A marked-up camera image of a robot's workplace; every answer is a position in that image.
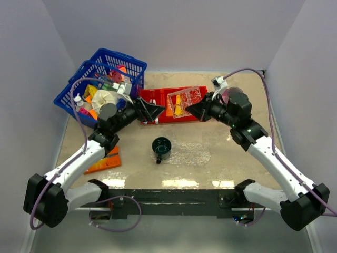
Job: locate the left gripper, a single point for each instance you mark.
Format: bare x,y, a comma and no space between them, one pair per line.
144,110

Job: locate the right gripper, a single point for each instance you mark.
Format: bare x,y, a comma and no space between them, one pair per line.
201,109

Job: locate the clear textured acrylic holder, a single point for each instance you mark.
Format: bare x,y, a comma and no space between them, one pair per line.
171,100

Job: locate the dark green mug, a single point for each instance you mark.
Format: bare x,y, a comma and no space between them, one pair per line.
161,147

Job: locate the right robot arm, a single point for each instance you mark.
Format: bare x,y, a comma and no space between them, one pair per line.
299,201

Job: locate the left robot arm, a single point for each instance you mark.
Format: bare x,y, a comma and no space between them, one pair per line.
49,198

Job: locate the yellow toothpaste tube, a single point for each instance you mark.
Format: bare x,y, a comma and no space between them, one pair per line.
178,107

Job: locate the clear textured oval tray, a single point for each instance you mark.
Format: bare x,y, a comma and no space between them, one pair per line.
187,154

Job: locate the red middle bin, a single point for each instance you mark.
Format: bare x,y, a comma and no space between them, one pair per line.
166,116

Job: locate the red bin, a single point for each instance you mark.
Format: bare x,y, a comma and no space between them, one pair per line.
166,116
194,95
153,96

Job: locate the red left bin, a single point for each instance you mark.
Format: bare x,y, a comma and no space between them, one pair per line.
153,96

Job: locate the red right bin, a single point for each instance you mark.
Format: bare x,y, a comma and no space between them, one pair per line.
194,95

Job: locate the pink drawer box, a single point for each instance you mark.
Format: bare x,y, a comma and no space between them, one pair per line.
226,95

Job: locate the grey-purple mug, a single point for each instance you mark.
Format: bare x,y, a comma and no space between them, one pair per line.
233,90

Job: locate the white crumpled pouch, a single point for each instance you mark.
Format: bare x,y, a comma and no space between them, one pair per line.
101,98

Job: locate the orange razor package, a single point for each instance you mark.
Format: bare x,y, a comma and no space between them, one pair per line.
112,160

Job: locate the blue plastic basket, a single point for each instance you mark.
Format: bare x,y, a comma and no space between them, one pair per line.
101,63

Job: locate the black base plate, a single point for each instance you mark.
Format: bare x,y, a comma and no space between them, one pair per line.
220,203

